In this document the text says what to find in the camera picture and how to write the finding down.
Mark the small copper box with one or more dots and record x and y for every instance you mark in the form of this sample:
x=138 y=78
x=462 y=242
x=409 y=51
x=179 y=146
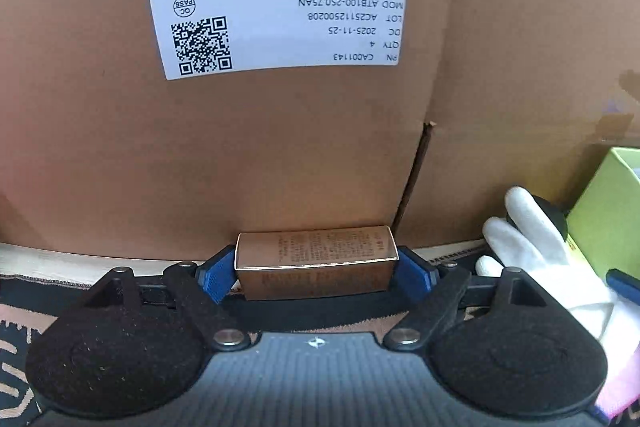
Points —
x=315 y=262

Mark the white shipping label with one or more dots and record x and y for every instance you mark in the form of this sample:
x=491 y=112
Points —
x=280 y=12

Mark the pink white cloth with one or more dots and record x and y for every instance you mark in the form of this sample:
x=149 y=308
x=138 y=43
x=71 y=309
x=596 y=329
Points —
x=622 y=387

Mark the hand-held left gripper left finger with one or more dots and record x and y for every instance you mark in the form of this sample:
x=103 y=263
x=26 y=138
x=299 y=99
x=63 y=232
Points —
x=217 y=278

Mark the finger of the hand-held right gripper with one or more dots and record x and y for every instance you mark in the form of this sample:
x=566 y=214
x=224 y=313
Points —
x=547 y=214
x=624 y=283

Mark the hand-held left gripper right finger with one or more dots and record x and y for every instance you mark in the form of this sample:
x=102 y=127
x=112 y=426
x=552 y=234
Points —
x=414 y=274

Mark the large brown cardboard box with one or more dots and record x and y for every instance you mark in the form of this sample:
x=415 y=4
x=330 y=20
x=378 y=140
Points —
x=250 y=147

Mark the black letter-print mat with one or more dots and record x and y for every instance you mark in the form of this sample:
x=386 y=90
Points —
x=20 y=357

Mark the white glove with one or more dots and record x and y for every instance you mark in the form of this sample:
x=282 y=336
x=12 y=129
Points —
x=545 y=257

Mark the light green cardboard box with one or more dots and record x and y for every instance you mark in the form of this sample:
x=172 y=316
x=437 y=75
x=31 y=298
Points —
x=610 y=212

